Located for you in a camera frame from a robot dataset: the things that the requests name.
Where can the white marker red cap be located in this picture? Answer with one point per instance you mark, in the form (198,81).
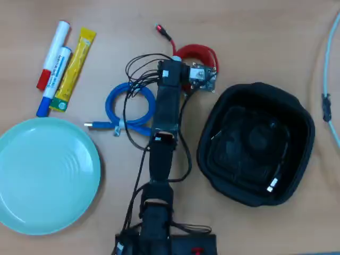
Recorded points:
(57,42)

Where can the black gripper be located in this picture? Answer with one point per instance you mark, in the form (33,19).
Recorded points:
(172,74)

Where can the red clamp knob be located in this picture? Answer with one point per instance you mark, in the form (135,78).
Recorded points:
(197,251)

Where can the yellow sachet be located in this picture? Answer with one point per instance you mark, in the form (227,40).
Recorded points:
(74,66)

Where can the white marker blue cap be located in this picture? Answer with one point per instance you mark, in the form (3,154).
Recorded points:
(57,71)

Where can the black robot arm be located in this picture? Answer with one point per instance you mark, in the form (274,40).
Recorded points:
(164,106)

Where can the black storage case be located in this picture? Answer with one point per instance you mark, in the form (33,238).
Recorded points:
(212,127)

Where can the light green plate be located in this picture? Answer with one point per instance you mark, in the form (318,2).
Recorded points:
(47,175)

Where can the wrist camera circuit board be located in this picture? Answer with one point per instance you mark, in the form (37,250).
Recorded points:
(202,77)

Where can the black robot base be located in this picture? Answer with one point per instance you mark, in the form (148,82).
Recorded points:
(186,244)

